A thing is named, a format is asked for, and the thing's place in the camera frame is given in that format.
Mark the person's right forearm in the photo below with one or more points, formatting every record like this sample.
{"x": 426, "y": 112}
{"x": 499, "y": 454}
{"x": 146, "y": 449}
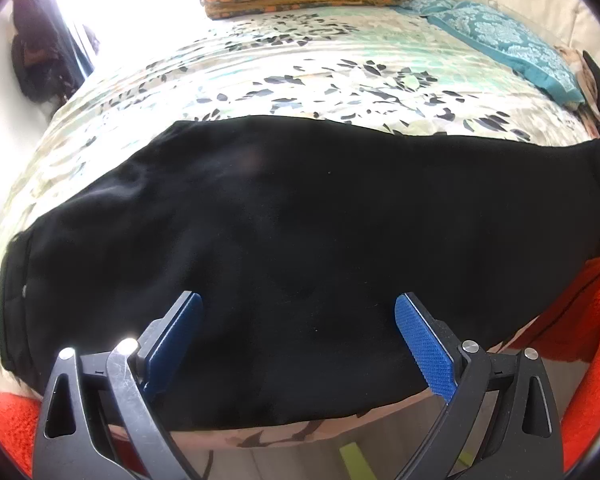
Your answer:
{"x": 595, "y": 340}

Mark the person's left forearm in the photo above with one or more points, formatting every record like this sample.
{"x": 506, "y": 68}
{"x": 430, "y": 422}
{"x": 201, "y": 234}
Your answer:
{"x": 7, "y": 420}

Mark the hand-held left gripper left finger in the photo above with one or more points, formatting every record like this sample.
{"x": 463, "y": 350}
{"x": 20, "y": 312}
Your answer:
{"x": 172, "y": 340}

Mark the yellow-green strip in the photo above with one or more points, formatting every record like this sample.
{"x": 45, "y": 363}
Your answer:
{"x": 356, "y": 462}

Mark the black pants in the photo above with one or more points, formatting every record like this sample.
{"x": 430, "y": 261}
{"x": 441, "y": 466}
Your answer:
{"x": 300, "y": 240}

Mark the teal patterned pillow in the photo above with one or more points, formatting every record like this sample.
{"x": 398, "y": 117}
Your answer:
{"x": 505, "y": 40}

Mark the bed with floral sheet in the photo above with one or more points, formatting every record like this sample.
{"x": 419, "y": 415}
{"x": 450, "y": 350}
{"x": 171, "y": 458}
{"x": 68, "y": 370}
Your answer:
{"x": 280, "y": 55}

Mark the tan patterned cloth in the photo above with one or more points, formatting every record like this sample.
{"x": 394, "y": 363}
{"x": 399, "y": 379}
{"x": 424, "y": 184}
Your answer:
{"x": 580, "y": 95}

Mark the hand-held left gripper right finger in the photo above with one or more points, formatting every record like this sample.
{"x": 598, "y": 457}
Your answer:
{"x": 425, "y": 345}

